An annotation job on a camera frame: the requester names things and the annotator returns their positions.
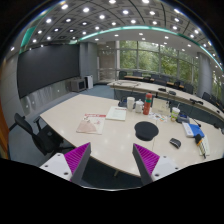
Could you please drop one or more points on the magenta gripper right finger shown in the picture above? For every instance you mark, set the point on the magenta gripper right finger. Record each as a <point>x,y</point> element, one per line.
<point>151,166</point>

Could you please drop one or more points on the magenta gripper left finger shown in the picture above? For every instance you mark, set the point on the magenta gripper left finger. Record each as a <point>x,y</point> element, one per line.
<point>69,166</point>

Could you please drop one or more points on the black round mouse pad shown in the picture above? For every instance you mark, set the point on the black round mouse pad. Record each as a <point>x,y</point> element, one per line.
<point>146,131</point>

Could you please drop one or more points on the black office chair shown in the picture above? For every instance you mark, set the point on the black office chair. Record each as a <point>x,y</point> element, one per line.
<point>46,140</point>

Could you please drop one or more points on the blue white book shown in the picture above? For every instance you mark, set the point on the blue white book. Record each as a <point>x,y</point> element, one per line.
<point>191,130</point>

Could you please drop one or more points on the white paper booklet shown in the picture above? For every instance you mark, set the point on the white paper booklet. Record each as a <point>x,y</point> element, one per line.
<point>116,113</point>

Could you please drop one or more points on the white document stand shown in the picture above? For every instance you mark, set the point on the white document stand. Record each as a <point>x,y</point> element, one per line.
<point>161,107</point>

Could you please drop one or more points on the white mug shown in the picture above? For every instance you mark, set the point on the white mug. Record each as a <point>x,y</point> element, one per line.
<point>139,106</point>

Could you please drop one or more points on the plastic cup green drink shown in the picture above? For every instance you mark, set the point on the plastic cup green drink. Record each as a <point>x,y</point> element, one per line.
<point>174,113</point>

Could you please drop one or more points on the white paper cup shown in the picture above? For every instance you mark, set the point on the white paper cup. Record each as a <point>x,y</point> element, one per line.
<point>130,103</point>

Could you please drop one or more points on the red thermos bottle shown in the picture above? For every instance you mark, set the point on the red thermos bottle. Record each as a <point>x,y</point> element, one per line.
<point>147,103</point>

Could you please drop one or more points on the large dark projection screen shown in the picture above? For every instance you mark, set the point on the large dark projection screen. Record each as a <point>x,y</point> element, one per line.
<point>47,65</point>

